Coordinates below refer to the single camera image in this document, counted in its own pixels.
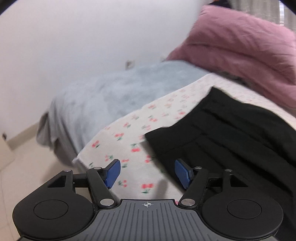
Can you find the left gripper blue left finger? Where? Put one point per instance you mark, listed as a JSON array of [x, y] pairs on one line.
[[101, 181]]

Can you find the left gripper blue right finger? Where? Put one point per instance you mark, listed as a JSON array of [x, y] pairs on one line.
[[194, 181]]

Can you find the black pants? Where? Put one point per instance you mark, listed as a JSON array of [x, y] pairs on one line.
[[222, 133]]

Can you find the cherry print bed sheet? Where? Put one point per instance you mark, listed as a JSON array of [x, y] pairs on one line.
[[141, 175]]

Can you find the pink duvet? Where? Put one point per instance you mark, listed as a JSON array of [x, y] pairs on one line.
[[260, 52]]

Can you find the grey star curtain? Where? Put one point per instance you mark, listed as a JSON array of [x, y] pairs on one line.
[[270, 10]]

